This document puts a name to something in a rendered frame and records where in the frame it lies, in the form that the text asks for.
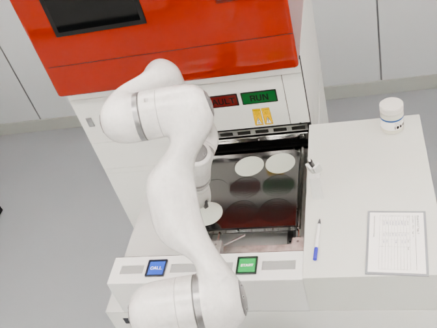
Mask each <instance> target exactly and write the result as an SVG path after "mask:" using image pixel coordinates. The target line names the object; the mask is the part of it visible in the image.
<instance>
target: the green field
mask: <svg viewBox="0 0 437 328"><path fill-rule="evenodd" d="M242 98H243V103H244V104H247V103H258V102H270V101H276V95H275V91H274V90H272V91H266V92H255V93H249V94H242Z"/></svg>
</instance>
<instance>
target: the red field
mask: <svg viewBox="0 0 437 328"><path fill-rule="evenodd" d="M210 99H211V101H212V104H213V107H223V106H229V105H238V103H237V98H236V96H235V95H232V96H221V97H215V98H210Z"/></svg>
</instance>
